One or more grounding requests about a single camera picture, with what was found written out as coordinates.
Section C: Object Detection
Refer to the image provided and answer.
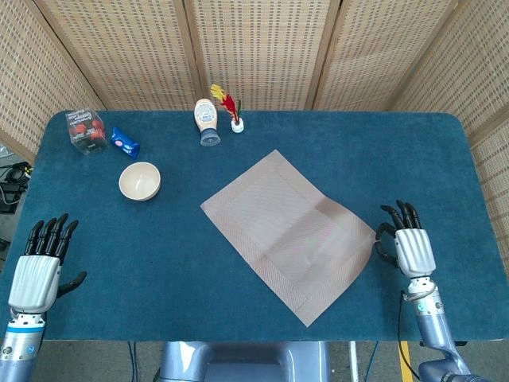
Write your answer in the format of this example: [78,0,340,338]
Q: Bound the white ceramic bowl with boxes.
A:
[118,161,162,202]

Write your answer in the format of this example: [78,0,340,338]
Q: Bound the black equipment on floor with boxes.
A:
[0,161,33,214]

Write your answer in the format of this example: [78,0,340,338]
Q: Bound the small flower vase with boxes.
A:
[210,84,245,134]

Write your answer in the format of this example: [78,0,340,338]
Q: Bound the woven wooden folding screen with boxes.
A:
[0,0,509,259]

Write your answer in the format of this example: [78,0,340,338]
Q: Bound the white table leg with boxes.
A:
[348,341,359,382]

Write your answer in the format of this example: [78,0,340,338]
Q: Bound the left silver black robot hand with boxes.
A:
[7,212,88,314]

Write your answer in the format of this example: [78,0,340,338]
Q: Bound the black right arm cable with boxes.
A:
[396,291,413,382]

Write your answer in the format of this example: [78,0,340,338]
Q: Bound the blue felt table cover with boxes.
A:
[0,110,509,342]

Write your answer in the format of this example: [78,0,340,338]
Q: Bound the blue snack packet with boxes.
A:
[110,127,141,161]

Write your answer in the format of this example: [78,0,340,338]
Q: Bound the beige woven placemat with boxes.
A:
[200,149,377,329]

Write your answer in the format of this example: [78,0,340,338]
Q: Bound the blue-grey robot torso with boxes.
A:
[153,341,331,382]

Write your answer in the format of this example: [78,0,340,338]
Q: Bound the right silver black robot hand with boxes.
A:
[373,200,437,279]

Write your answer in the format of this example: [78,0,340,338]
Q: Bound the mayonnaise squeeze bottle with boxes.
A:
[193,98,221,147]

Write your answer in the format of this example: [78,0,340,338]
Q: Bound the clear plastic snack box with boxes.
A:
[64,109,110,156]

